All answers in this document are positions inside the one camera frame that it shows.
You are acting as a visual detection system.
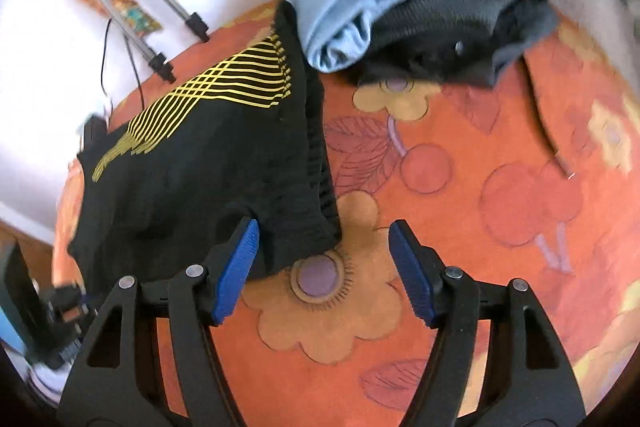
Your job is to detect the orange floral blanket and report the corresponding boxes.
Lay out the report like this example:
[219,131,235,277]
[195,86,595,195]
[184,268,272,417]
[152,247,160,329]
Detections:
[52,0,640,427]

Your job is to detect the black device on floor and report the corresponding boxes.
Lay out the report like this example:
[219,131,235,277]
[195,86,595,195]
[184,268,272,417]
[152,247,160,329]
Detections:
[0,239,93,370]

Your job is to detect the black shirt with yellow print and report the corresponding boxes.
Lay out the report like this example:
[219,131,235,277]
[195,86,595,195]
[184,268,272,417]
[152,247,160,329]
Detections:
[67,0,343,295]

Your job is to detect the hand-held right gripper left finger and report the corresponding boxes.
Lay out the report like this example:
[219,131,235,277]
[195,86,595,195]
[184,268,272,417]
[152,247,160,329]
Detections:
[59,217,261,427]

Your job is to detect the dark grey folded pants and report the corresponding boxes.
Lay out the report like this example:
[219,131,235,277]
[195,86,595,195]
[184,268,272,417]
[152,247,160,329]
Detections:
[345,0,558,88]

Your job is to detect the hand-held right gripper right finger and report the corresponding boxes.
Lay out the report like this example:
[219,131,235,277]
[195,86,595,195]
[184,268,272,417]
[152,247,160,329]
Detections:
[388,220,587,427]

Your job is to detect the black cable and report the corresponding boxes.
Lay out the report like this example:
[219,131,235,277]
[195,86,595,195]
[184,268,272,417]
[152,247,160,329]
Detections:
[100,18,146,112]

